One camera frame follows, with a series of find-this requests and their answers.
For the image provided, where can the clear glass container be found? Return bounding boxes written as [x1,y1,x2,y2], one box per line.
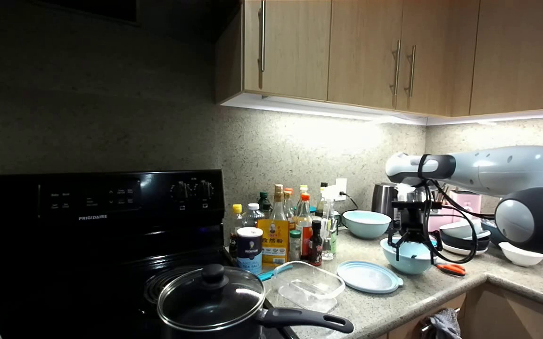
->
[265,257,346,314]

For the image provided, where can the light blue round lid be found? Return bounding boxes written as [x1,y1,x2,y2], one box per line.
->
[335,259,405,295]

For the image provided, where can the white plastic bottle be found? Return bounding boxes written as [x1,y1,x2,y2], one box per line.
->
[314,180,333,214]

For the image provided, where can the grey hanging towel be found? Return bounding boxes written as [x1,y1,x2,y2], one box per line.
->
[420,306,463,339]

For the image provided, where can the black electric stove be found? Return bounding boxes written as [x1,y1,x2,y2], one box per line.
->
[0,167,297,339]

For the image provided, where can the clear water bottle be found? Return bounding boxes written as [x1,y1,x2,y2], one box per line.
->
[243,201,265,229]

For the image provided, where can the clear glass bottle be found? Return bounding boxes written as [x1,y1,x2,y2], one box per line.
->
[320,197,339,263]

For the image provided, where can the metal cabinet handle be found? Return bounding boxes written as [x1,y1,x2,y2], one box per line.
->
[403,45,416,97]
[256,3,267,75]
[388,43,401,94]

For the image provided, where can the orange cap bottle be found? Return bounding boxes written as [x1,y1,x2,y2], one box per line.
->
[282,186,297,222]

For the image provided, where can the glass pot lid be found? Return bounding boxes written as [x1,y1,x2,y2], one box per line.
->
[154,261,267,333]

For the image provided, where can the green glass bottle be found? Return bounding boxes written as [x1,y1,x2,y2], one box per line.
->
[256,190,273,220]

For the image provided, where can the white plate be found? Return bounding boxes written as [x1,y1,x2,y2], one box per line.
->
[446,242,490,257]

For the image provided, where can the black saucepan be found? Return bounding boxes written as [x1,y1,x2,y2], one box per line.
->
[156,293,356,339]

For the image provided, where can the yellow label bottle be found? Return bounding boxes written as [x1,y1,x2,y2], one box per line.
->
[256,182,292,271]

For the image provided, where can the under cabinet light strip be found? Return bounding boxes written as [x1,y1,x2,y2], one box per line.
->
[220,92,543,128]

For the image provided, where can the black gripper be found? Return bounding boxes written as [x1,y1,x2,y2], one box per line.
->
[386,209,442,263]

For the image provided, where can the green cap jar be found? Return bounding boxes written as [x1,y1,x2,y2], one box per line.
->
[286,227,303,261]

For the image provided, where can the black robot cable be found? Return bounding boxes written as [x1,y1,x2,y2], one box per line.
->
[409,152,482,263]

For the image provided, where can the small white bowl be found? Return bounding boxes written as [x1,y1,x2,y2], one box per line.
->
[497,241,543,269]

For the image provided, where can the wooden wall cabinets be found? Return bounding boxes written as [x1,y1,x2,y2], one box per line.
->
[212,0,543,120]

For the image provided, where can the dark sauce bottle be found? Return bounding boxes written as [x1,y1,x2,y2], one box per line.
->
[307,218,324,267]

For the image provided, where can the red sauce bottle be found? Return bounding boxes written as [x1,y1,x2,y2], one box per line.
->
[297,192,314,259]

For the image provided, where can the pink utensil holder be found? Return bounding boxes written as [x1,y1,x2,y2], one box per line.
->
[427,209,456,233]

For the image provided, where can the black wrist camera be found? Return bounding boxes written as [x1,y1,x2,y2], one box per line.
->
[395,197,444,212]

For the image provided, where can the light blue bowl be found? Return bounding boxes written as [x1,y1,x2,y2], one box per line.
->
[341,209,393,241]
[380,237,441,276]

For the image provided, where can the dark stacked bowls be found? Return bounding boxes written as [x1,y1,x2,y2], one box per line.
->
[439,222,492,252]

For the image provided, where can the yellow cap bottle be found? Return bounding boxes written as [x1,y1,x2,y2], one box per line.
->
[228,201,246,256]

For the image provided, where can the wooden base cabinet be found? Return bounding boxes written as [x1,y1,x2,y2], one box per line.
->
[380,280,543,339]

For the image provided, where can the dark blue white can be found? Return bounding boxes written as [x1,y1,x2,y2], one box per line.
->
[233,225,265,276]

